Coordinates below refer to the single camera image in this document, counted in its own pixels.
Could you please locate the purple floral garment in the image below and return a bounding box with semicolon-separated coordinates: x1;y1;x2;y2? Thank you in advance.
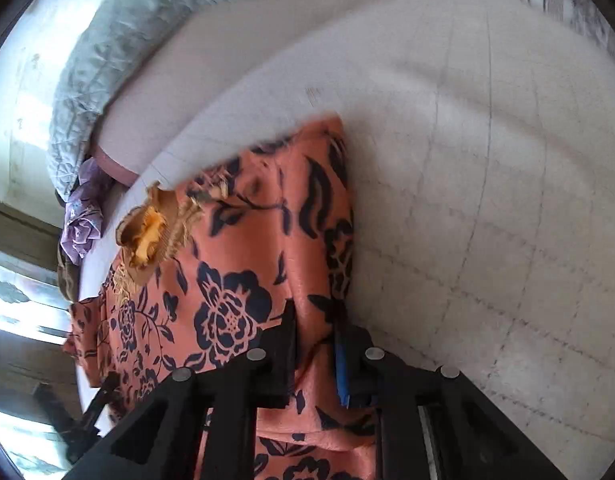
60;157;114;266

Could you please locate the grey quilted blanket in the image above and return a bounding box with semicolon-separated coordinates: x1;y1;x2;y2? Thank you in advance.
47;0;234;200

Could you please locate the brown garment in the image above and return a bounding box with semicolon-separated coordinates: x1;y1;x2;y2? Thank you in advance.
57;245;80;302

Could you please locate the pink quilted bed cover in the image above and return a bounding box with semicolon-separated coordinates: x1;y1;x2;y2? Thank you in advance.
74;0;615;480

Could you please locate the orange floral blouse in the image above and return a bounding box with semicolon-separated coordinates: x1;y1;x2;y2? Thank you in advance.
64;116;376;479

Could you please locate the pink bolster pillow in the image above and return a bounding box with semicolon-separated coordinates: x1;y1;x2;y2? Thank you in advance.
92;0;373;186

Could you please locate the stained glass wooden door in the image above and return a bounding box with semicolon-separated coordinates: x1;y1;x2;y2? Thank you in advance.
0;202;81;479

